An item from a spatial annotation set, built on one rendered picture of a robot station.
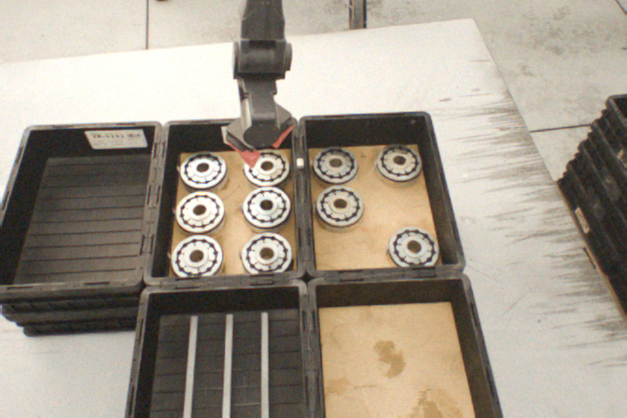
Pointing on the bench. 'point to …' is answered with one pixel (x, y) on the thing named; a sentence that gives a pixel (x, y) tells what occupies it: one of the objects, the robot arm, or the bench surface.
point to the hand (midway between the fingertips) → (262, 153)
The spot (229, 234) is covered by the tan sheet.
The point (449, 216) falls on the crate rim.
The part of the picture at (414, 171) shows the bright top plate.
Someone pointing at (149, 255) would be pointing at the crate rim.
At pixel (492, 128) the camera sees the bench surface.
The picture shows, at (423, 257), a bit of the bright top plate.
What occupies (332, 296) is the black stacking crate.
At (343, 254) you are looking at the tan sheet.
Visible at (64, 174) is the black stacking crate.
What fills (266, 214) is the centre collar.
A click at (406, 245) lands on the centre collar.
